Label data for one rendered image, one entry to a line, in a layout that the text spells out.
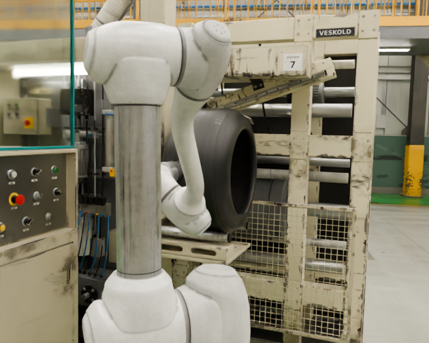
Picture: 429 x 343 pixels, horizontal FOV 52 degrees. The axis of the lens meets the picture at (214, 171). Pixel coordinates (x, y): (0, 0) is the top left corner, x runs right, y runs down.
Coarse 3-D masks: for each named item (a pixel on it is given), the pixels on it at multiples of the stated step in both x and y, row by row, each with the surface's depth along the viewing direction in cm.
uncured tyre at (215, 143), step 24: (240, 120) 195; (168, 144) 187; (216, 144) 179; (240, 144) 227; (216, 168) 178; (240, 168) 231; (216, 192) 179; (240, 192) 229; (216, 216) 185; (240, 216) 201
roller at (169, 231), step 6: (162, 228) 202; (168, 228) 201; (174, 228) 200; (162, 234) 202; (168, 234) 201; (174, 234) 199; (180, 234) 198; (186, 234) 197; (204, 234) 194; (210, 234) 193; (216, 234) 192; (222, 234) 192; (228, 234) 191; (210, 240) 194; (216, 240) 193; (222, 240) 192; (228, 240) 190
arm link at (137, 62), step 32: (96, 32) 88; (128, 32) 89; (160, 32) 92; (96, 64) 88; (128, 64) 88; (160, 64) 91; (128, 96) 90; (160, 96) 93; (128, 128) 92; (160, 128) 97; (128, 160) 93; (160, 160) 97; (128, 192) 93; (160, 192) 98; (128, 224) 94; (160, 224) 98; (128, 256) 95; (160, 256) 98; (128, 288) 93; (160, 288) 95; (96, 320) 93; (128, 320) 92; (160, 320) 94
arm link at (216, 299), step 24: (216, 264) 112; (192, 288) 104; (216, 288) 102; (240, 288) 105; (192, 312) 99; (216, 312) 100; (240, 312) 103; (192, 336) 98; (216, 336) 100; (240, 336) 103
